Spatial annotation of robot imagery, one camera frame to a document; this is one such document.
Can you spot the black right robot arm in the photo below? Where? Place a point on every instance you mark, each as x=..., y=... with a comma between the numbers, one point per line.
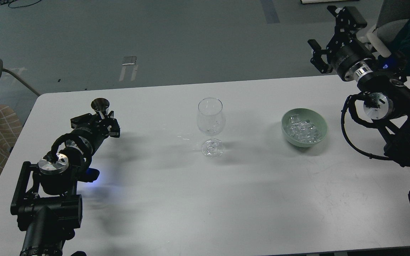
x=383, y=102

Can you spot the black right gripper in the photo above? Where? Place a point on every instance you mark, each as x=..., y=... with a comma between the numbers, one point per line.
x=348, y=57

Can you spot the clear ice cubes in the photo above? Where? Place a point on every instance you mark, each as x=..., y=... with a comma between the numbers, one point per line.
x=301, y=130

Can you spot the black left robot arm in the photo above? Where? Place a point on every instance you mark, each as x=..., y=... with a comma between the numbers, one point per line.
x=45, y=201

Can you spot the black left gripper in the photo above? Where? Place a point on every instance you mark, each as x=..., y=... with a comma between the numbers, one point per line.
x=92, y=132

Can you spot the grey office chair right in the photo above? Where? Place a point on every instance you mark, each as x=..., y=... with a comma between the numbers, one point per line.
x=393, y=15

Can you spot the clear wine glass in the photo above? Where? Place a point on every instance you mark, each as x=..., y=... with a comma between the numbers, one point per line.
x=211, y=122

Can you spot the green bowl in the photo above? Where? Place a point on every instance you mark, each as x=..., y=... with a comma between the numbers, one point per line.
x=305, y=114

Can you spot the steel double jigger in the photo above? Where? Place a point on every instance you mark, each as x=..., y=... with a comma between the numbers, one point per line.
x=101, y=107

